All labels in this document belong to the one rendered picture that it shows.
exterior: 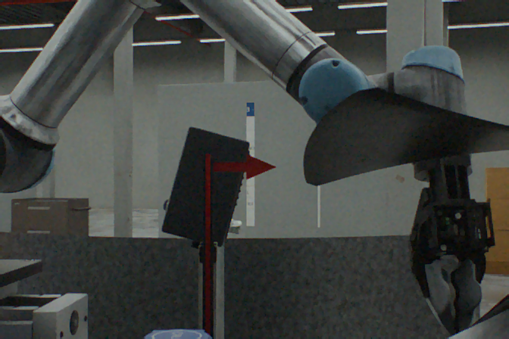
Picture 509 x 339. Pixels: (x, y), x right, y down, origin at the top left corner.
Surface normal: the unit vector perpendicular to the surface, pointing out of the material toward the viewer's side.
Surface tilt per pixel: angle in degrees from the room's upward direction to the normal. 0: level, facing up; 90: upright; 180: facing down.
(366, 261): 90
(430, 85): 74
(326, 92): 90
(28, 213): 90
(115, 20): 122
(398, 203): 90
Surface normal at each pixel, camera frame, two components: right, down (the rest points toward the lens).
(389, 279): 0.35, 0.00
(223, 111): -0.27, 0.00
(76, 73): 0.36, 0.50
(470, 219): 0.04, -0.30
